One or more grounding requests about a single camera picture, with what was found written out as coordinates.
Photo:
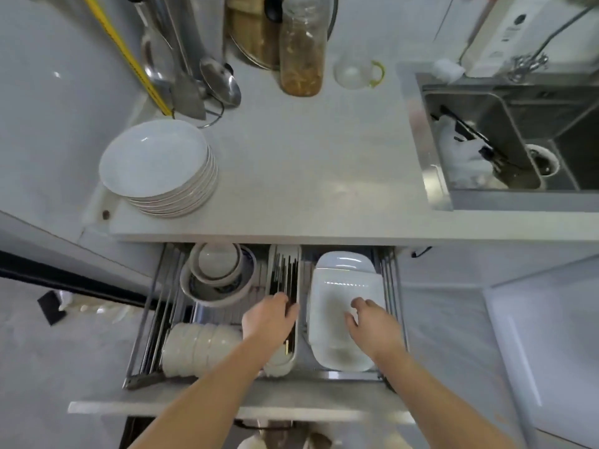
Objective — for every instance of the person's left hand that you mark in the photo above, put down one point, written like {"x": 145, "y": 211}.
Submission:
{"x": 266, "y": 324}

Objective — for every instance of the person's right hand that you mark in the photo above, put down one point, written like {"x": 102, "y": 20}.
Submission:
{"x": 376, "y": 332}

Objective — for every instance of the white square plate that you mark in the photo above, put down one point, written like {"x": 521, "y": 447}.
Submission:
{"x": 327, "y": 322}

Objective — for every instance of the white rectangular plate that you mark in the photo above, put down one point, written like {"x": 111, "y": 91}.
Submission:
{"x": 344, "y": 260}

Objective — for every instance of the stack of round white plates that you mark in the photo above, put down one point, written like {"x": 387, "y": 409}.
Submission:
{"x": 154, "y": 158}

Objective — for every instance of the person's right forearm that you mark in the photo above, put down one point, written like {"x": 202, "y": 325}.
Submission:
{"x": 444, "y": 406}

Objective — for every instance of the person's left forearm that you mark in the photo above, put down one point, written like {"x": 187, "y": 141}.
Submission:
{"x": 201, "y": 402}

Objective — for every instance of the white countertop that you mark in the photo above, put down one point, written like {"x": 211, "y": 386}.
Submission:
{"x": 304, "y": 172}

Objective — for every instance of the white chopstick tray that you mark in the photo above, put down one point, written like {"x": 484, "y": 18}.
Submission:
{"x": 276, "y": 367}

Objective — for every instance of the bundle of dark chopsticks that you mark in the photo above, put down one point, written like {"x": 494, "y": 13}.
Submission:
{"x": 283, "y": 275}

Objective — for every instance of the blue patterned bowl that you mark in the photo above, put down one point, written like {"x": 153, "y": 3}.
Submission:
{"x": 229, "y": 288}

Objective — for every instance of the large white bowl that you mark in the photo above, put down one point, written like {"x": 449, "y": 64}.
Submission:
{"x": 206, "y": 302}

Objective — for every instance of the row of white rice bowls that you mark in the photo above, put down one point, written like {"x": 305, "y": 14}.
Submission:
{"x": 201, "y": 348}

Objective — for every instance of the small white bowl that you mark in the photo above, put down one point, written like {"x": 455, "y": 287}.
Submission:
{"x": 217, "y": 261}

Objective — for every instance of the white cabinet door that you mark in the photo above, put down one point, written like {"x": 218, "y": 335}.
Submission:
{"x": 491, "y": 266}

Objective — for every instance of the black marble door sill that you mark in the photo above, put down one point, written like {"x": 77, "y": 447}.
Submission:
{"x": 138, "y": 434}

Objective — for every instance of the cluster of clear bottles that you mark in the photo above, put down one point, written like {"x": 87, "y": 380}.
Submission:
{"x": 93, "y": 308}

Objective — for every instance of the white side cabinet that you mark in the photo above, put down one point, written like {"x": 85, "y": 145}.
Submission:
{"x": 552, "y": 360}

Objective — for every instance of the stainless steel sink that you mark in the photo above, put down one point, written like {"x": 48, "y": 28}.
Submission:
{"x": 423, "y": 149}

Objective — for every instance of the white plastic bag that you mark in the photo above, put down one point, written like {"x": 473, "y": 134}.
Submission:
{"x": 458, "y": 158}

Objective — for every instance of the small black object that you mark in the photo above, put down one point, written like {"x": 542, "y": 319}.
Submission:
{"x": 51, "y": 307}

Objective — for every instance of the black framed glass door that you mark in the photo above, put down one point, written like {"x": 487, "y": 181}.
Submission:
{"x": 47, "y": 275}

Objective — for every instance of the steel spatula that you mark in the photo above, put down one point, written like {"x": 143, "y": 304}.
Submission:
{"x": 189, "y": 98}

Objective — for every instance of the glass jar with pickles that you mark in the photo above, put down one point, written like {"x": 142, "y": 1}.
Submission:
{"x": 302, "y": 65}

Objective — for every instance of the white sponge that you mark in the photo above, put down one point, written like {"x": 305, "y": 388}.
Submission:
{"x": 448, "y": 71}

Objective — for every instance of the wooden cutting board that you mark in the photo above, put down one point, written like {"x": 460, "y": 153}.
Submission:
{"x": 252, "y": 37}

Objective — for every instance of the chrome faucet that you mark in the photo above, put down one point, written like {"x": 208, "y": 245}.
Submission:
{"x": 526, "y": 65}

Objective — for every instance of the glass pot lid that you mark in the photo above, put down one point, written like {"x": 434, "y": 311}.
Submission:
{"x": 273, "y": 9}

